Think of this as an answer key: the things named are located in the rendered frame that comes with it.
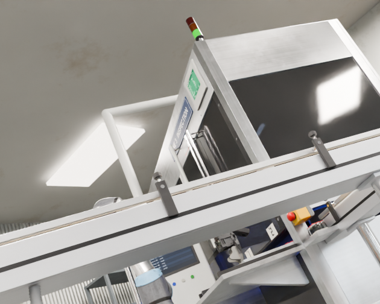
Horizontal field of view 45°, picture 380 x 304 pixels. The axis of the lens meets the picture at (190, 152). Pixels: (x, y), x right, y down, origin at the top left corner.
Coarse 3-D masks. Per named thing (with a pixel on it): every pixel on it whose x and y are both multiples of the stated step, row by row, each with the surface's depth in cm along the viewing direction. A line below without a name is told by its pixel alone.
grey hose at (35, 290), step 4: (28, 288) 94; (32, 288) 93; (36, 288) 93; (32, 292) 93; (36, 292) 93; (40, 292) 94; (32, 296) 92; (36, 296) 92; (40, 296) 93; (32, 300) 92; (36, 300) 92; (40, 300) 92
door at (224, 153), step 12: (216, 108) 250; (204, 120) 267; (216, 120) 254; (204, 132) 271; (216, 132) 257; (228, 132) 244; (204, 144) 275; (216, 144) 261; (228, 144) 247; (216, 156) 264; (228, 156) 251; (240, 156) 238; (216, 168) 268; (228, 168) 254
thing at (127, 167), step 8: (104, 120) 346; (112, 120) 345; (112, 128) 340; (112, 136) 338; (120, 136) 340; (120, 144) 335; (120, 152) 332; (120, 160) 330; (128, 160) 330; (128, 168) 326; (128, 176) 323; (128, 184) 323; (136, 184) 321; (136, 192) 318
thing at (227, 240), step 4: (232, 232) 209; (220, 236) 206; (224, 236) 206; (228, 236) 206; (232, 236) 207; (216, 240) 207; (220, 240) 205; (224, 240) 205; (228, 240) 206; (232, 240) 206; (216, 244) 208; (220, 244) 206; (224, 244) 204; (228, 244) 205; (232, 244) 206; (220, 248) 206; (224, 248) 205; (228, 248) 209
